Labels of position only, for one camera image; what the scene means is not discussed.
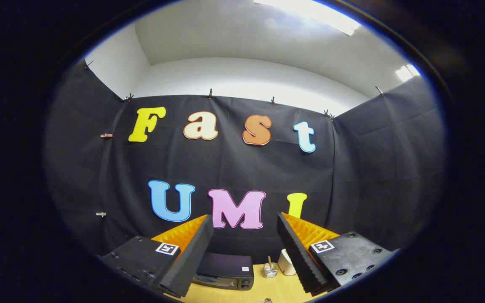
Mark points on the small ceiling light panel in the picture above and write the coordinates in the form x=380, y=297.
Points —
x=406, y=72

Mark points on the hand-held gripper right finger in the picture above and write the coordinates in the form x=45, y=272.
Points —
x=299, y=261

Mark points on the long ceiling light panel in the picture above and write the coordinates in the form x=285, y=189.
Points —
x=310, y=12

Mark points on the cream pop-up toaster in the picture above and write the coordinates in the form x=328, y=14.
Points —
x=285, y=263

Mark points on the row of black clips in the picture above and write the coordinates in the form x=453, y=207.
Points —
x=210, y=93

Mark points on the black toaster oven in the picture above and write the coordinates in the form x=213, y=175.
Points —
x=225, y=265

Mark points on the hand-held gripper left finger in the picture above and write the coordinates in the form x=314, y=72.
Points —
x=192, y=261

